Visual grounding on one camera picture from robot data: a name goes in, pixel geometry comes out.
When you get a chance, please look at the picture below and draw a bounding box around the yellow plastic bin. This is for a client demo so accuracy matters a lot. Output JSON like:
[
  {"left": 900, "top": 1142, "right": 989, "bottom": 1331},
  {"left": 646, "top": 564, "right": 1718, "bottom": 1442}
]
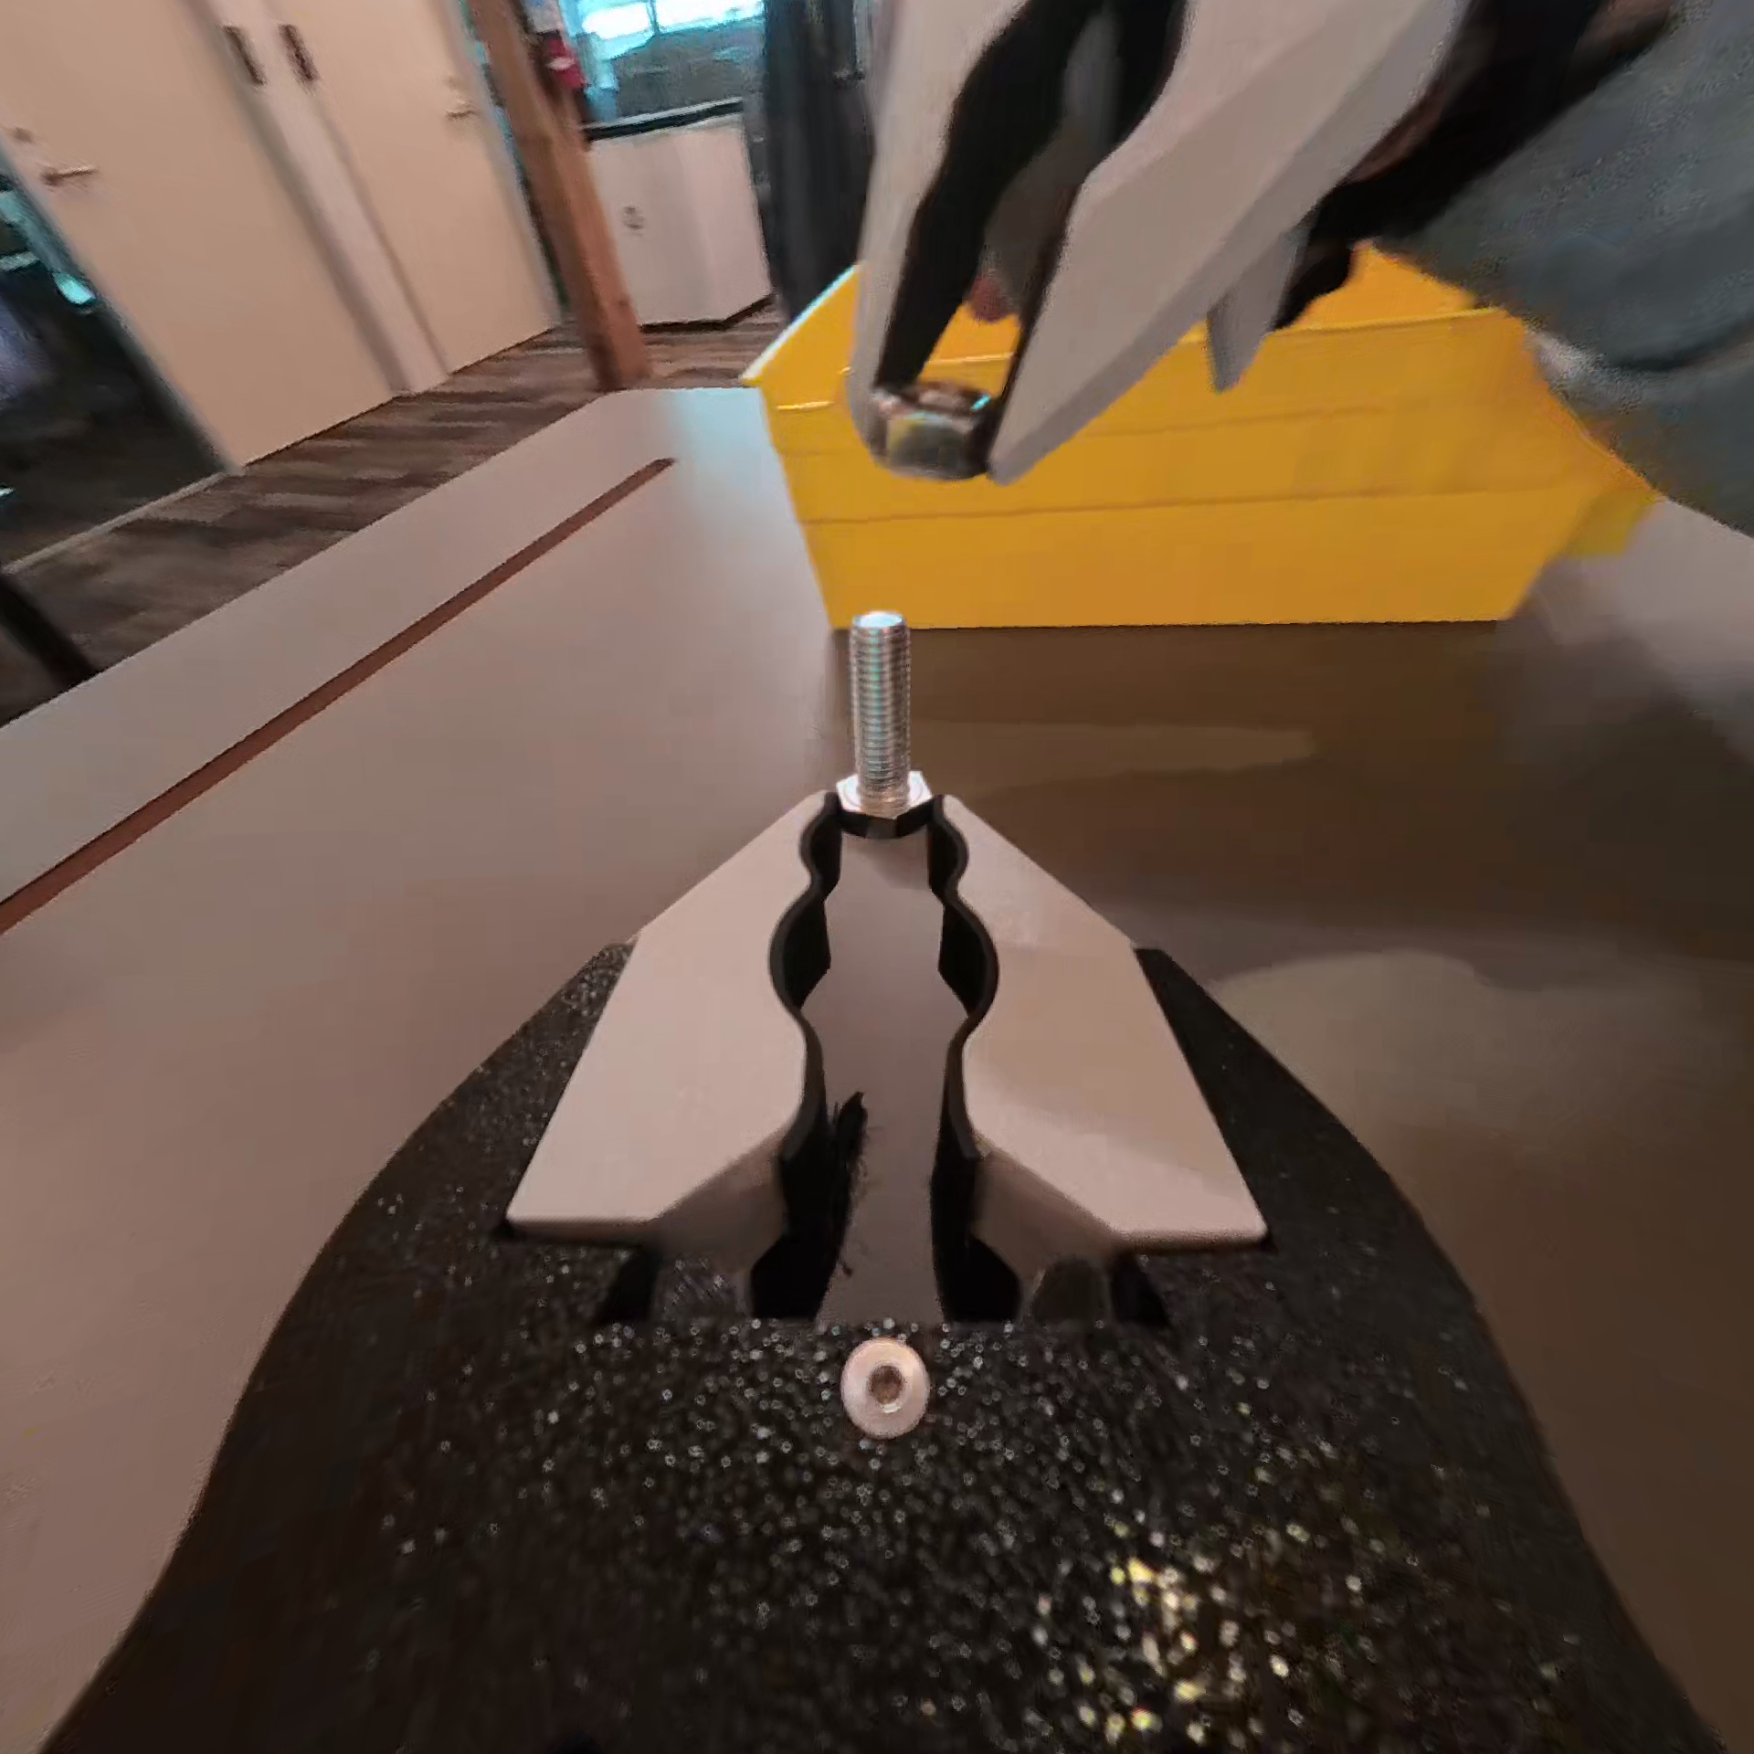
[{"left": 740, "top": 251, "right": 1661, "bottom": 635}]

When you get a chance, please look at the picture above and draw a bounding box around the glass partition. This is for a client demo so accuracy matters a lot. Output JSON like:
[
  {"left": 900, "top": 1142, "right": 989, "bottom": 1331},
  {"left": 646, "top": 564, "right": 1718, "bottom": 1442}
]
[{"left": 0, "top": 151, "right": 231, "bottom": 564}]

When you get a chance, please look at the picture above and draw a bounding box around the steel hex bolt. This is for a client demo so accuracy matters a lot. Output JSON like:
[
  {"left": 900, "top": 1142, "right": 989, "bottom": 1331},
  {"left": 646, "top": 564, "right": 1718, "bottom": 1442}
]
[{"left": 830, "top": 611, "right": 943, "bottom": 840}]

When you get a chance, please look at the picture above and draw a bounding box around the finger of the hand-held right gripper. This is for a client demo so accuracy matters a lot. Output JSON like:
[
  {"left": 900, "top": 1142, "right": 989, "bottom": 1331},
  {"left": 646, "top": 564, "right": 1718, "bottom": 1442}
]
[
  {"left": 981, "top": 0, "right": 1474, "bottom": 484},
  {"left": 847, "top": 0, "right": 1177, "bottom": 418}
]

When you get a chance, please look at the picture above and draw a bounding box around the wooden post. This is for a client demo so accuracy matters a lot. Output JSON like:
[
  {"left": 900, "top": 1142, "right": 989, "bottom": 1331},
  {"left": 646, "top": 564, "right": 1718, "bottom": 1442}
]
[{"left": 462, "top": 0, "right": 653, "bottom": 394}]

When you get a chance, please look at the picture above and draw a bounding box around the person's right forearm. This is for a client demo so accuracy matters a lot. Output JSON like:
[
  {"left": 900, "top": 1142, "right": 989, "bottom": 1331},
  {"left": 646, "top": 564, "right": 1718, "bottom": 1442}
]
[{"left": 1374, "top": 0, "right": 1754, "bottom": 541}]

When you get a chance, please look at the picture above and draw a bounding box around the steel hex nut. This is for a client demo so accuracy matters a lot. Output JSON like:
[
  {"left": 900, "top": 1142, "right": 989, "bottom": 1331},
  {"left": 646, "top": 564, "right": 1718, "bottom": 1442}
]
[{"left": 850, "top": 384, "right": 995, "bottom": 484}]

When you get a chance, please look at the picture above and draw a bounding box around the white door with lever handle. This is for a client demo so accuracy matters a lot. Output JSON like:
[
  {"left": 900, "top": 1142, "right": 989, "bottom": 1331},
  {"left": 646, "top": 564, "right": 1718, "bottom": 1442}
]
[
  {"left": 0, "top": 0, "right": 400, "bottom": 469},
  {"left": 276, "top": 0, "right": 554, "bottom": 397}
]

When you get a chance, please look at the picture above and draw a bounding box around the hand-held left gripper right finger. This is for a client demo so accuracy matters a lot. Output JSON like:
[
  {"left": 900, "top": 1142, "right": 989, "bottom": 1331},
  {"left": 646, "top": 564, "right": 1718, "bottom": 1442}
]
[{"left": 929, "top": 794, "right": 1272, "bottom": 1303}]

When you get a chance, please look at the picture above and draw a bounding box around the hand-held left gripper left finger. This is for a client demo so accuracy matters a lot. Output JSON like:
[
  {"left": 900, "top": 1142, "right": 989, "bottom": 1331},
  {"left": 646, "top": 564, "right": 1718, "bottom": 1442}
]
[{"left": 502, "top": 794, "right": 847, "bottom": 1303}]

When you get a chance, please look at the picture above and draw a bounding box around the dark hanging coat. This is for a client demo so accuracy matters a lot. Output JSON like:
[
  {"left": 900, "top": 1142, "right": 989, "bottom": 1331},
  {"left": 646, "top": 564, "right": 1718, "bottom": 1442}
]
[{"left": 758, "top": 0, "right": 881, "bottom": 320}]

